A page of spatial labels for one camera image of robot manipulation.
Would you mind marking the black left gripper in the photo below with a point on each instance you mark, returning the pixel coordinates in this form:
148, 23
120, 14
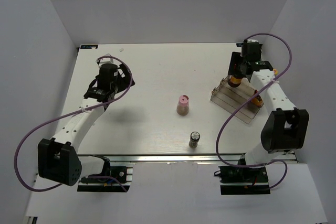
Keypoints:
124, 81

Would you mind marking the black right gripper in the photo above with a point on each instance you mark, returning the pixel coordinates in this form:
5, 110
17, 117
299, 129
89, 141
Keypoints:
235, 59

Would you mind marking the red lid sauce jar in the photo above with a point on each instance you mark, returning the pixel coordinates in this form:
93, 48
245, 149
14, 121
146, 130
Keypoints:
234, 81
257, 101

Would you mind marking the pink lid spice shaker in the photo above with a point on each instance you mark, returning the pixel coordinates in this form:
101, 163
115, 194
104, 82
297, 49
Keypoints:
183, 105

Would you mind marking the black lid pepper shaker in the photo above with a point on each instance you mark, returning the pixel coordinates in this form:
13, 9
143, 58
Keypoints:
194, 139

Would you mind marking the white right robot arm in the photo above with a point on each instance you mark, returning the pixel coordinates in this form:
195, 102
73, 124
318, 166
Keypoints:
286, 126

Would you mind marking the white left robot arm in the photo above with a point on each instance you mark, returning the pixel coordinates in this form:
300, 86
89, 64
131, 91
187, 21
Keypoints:
57, 157

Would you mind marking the clear tiered acrylic rack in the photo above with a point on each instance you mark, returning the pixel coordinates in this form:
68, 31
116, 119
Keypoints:
230, 99

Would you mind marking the blue corner label sticker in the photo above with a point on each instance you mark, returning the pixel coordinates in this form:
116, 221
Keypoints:
88, 46

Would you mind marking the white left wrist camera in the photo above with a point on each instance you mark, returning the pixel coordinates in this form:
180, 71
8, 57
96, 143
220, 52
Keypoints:
104, 60

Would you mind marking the aluminium rail front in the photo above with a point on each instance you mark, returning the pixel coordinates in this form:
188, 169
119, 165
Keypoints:
290, 157

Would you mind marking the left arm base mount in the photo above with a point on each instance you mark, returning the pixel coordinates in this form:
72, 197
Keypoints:
115, 176

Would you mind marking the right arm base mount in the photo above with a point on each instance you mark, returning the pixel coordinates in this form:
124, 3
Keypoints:
242, 181

